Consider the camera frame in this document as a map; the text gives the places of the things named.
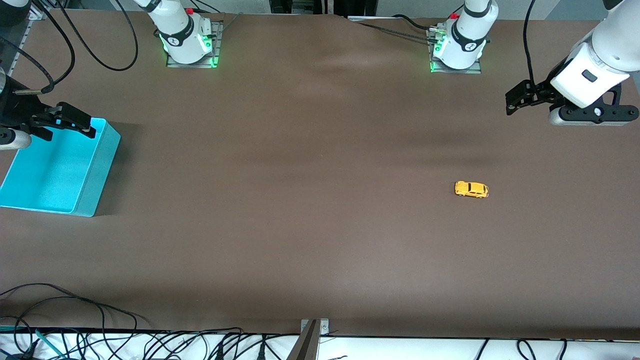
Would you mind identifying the yellow beetle toy car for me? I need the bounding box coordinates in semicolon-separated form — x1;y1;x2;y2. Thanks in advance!
454;181;490;199

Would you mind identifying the cyan plastic bin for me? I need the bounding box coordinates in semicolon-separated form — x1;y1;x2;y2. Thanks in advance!
0;117;122;218

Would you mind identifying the thick black base cable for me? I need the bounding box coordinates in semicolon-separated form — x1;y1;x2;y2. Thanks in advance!
392;14;437;32

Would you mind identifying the brown table cover mat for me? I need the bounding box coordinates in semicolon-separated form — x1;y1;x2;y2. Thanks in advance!
0;9;640;342

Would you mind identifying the grey metal frame rail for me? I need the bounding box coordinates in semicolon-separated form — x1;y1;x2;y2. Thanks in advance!
7;12;42;77

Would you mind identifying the dark metal post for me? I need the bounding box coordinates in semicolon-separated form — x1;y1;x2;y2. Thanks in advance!
287;320;321;360

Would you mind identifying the black cable with silver plug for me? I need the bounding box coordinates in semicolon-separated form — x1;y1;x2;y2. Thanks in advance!
0;0;76;96

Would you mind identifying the long black looping cable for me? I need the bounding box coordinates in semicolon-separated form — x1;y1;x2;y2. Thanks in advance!
30;0;140;72

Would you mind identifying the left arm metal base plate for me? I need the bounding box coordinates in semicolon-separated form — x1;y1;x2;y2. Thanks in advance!
427;27;483;75

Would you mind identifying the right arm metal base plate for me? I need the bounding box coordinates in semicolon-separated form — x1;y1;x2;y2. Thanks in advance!
166;21;224;69

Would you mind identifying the thin black floor cable loop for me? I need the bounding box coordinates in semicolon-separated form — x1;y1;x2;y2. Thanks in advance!
0;283;139;332

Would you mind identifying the silver metal bracket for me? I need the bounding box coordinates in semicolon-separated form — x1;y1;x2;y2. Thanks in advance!
300;318;330;336

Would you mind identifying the thin black base cable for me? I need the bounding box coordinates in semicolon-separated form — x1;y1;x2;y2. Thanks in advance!
356;21;432;41

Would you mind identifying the teal cable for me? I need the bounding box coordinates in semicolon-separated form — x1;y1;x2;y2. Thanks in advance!
0;326;67;359

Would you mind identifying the black equipment box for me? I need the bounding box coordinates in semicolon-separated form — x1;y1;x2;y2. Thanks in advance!
269;0;377;16

